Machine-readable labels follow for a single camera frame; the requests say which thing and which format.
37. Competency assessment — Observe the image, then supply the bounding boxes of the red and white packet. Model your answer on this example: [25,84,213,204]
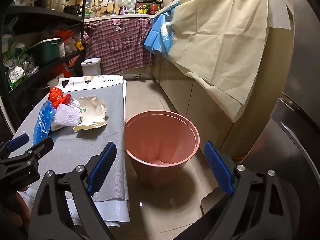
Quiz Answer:
[56,94,72,109]

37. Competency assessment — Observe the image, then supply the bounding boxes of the hanging kitchen utensils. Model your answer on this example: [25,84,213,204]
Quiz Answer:
[87,0,103,12]

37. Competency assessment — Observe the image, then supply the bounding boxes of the blue plastic bag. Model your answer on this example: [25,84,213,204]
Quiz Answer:
[32,100,55,145]

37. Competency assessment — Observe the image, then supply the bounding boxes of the black shelf rack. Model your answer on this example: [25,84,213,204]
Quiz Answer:
[0,0,89,130]

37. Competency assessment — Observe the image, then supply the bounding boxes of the clear plastic bag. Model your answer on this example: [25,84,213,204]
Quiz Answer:
[21,57,39,75]

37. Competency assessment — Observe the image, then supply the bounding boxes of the steel pot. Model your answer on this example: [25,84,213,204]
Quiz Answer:
[41,0,68,12]

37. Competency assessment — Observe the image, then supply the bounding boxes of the green storage box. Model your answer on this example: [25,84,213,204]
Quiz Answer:
[27,37,60,65]

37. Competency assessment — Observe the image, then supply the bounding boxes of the green vegetable packet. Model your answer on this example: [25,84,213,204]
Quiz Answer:
[6,65,27,88]

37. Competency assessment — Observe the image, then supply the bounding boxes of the white paper sheet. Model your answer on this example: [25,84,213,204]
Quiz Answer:
[266,0,294,30]

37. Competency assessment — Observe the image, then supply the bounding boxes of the red plaid shirt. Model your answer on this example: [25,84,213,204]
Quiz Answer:
[84,18,154,75]

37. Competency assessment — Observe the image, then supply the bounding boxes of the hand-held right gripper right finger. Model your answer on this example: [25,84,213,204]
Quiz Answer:
[200,142,300,240]

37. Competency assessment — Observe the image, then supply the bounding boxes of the beige kitchen cabinet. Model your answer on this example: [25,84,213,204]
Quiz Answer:
[150,50,270,160]

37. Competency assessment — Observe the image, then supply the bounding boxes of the white printed tablecloth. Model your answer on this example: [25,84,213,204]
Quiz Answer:
[17,75,132,229]

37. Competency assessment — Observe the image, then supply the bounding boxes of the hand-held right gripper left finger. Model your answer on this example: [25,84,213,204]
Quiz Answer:
[28,142,117,240]

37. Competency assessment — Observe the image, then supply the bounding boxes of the cream paper bag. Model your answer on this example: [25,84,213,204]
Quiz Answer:
[73,95,108,132]

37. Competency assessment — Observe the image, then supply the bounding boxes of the cream cloth with blue print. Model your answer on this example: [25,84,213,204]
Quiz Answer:
[143,0,275,123]

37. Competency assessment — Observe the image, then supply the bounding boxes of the person's left hand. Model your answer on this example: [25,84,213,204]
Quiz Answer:
[14,186,32,230]

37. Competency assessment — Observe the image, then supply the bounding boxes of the chrome faucet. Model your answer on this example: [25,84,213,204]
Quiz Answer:
[104,0,116,14]

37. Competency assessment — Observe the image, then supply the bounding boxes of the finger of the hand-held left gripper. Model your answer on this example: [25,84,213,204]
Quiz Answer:
[0,133,30,158]
[0,137,54,170]

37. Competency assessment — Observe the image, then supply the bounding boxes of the grey textured table mat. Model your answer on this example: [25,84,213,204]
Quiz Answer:
[10,81,130,203]

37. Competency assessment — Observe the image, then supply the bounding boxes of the pink plastic bin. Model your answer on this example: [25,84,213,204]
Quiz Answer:
[124,110,200,190]

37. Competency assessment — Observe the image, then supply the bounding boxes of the orange plastic bag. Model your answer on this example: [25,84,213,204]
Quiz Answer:
[49,87,65,105]

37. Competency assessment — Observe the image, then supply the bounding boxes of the white bubble wrap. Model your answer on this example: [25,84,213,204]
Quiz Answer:
[51,99,82,132]

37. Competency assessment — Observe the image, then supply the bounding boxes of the white lidded bin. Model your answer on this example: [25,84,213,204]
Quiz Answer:
[80,57,102,77]

